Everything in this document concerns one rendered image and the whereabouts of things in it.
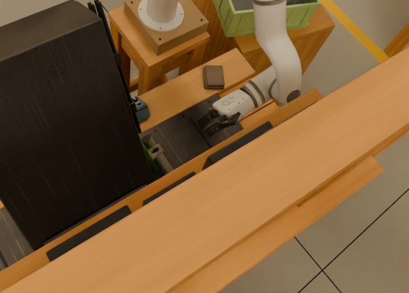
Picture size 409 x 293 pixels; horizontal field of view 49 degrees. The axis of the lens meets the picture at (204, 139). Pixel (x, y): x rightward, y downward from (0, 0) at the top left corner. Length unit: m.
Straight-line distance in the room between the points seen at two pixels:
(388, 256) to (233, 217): 2.39
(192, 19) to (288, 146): 1.45
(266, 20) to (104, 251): 0.91
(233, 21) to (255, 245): 1.27
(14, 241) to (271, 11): 1.05
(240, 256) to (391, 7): 3.10
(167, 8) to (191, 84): 0.31
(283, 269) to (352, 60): 1.55
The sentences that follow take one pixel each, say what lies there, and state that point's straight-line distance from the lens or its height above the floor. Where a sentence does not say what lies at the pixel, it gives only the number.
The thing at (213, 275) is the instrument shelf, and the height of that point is 1.54.
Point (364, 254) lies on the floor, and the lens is 2.80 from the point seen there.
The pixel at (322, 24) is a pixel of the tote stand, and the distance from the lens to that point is 2.31.
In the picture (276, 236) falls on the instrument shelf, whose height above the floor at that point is 1.54.
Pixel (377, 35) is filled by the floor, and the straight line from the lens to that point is 3.57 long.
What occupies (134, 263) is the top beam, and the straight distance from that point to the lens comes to 0.49.
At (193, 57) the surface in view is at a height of 0.73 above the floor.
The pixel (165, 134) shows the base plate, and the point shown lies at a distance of 1.68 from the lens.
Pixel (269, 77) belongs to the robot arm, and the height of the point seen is 1.33.
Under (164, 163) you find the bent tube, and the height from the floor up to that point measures 1.18.
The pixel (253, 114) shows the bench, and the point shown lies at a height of 0.88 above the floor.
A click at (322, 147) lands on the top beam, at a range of 0.58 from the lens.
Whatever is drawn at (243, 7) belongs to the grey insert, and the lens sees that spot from 2.15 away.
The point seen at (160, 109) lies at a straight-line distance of 1.73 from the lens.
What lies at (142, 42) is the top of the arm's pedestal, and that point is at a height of 0.85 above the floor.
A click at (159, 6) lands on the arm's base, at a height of 1.03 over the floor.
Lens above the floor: 2.42
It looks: 64 degrees down
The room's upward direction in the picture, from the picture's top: 22 degrees clockwise
